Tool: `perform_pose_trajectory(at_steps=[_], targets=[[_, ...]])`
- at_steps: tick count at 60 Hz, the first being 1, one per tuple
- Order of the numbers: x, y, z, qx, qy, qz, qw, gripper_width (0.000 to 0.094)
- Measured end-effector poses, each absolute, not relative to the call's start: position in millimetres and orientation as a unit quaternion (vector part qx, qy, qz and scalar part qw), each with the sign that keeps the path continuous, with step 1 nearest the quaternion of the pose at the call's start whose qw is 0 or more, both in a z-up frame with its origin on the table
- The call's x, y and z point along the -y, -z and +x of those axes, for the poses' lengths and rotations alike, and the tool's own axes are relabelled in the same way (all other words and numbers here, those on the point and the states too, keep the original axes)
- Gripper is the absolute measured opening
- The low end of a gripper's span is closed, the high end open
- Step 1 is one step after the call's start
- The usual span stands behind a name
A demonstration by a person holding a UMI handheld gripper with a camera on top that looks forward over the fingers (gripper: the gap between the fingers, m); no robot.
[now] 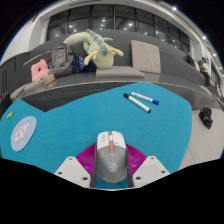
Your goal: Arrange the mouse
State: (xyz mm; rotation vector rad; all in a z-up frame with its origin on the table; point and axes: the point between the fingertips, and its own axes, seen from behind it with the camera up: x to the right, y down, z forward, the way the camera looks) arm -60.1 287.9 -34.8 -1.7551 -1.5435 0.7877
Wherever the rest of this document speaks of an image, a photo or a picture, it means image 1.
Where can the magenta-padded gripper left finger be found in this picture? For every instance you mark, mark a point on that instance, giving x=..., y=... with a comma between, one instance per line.
x=71, y=170

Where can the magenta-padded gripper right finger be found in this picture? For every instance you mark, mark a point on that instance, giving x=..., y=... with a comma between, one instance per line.
x=151, y=170

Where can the grey and white computer mouse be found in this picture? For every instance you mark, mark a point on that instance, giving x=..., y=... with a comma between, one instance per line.
x=111, y=160

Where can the round light blue mouse pad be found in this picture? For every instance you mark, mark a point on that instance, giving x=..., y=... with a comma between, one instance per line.
x=23, y=133

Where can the white marker with black cap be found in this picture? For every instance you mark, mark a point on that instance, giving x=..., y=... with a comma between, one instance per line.
x=137, y=102

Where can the white marker with blue cap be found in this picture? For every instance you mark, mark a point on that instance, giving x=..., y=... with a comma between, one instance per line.
x=144, y=97

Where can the black bag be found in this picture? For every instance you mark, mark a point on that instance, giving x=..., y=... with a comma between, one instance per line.
x=206, y=117

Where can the tan round woven pouch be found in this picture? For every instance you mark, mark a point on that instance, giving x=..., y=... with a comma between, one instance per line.
x=48, y=79

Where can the flat grey seat cushion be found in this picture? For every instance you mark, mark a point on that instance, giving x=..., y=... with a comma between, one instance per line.
x=20, y=91
x=120, y=72

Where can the pink plush cushion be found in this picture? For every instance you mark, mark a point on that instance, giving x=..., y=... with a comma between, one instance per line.
x=39, y=70

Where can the navy star-print cloth bag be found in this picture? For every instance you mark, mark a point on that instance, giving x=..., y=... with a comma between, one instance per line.
x=80, y=65

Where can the grey backpack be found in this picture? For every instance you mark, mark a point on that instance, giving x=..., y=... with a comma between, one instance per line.
x=61, y=60

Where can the person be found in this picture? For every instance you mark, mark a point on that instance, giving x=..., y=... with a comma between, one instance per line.
x=204, y=70
x=190, y=60

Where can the upright grey seat cushion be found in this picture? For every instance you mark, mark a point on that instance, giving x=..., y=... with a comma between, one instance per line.
x=145, y=56

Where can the green dragon plush toy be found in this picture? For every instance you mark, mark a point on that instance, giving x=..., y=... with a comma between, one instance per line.
x=101, y=58

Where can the large dark window wall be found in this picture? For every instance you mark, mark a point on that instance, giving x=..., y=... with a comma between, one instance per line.
x=100, y=20

